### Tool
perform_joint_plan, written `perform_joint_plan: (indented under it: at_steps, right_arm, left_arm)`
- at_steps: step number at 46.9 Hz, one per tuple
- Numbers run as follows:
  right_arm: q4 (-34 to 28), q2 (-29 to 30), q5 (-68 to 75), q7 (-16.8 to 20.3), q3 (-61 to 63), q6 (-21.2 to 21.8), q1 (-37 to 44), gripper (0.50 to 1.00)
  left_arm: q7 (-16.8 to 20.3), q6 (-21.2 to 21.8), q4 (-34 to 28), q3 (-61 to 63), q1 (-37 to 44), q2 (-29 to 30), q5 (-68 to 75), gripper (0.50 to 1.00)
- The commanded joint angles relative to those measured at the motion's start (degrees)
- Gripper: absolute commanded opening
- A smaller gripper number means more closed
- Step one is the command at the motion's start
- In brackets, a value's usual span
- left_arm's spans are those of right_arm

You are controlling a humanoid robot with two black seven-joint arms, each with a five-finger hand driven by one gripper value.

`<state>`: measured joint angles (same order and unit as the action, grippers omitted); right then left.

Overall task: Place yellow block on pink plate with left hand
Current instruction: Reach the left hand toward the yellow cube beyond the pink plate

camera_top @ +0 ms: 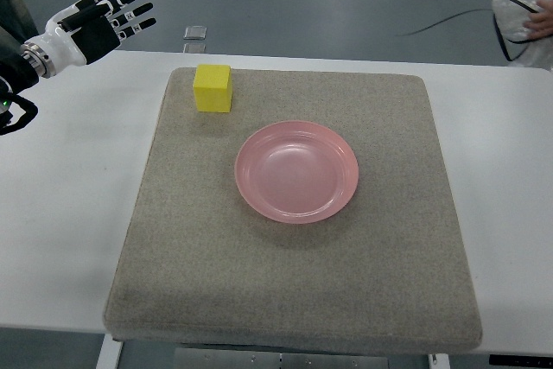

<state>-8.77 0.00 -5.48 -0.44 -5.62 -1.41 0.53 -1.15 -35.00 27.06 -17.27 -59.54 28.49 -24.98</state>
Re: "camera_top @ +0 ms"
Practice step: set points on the yellow block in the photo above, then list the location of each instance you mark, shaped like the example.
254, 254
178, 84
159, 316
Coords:
213, 88

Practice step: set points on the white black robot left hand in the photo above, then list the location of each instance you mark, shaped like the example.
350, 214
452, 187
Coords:
83, 33

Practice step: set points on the pink plate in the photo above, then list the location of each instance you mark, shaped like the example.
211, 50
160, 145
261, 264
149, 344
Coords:
296, 172

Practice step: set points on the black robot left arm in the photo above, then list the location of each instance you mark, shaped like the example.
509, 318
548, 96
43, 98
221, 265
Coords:
17, 74

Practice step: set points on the clear plastic bag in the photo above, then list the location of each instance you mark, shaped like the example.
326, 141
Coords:
514, 39

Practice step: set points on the white table leg frame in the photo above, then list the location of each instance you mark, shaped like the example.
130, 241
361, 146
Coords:
109, 354

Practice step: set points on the beige fabric mat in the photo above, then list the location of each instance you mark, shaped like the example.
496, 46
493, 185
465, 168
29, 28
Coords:
387, 274

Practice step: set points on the person's hand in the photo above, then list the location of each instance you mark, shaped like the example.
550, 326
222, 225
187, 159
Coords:
540, 24

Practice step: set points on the clear floor socket cover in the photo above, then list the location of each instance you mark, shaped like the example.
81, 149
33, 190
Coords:
195, 32

